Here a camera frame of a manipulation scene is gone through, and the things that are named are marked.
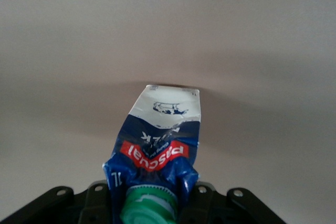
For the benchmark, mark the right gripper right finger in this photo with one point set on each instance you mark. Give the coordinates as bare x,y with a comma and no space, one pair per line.
236,208

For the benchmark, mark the blue white milk carton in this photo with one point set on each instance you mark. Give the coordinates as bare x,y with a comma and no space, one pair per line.
157,134

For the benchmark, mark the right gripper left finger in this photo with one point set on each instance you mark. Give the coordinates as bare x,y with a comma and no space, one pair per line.
52,208

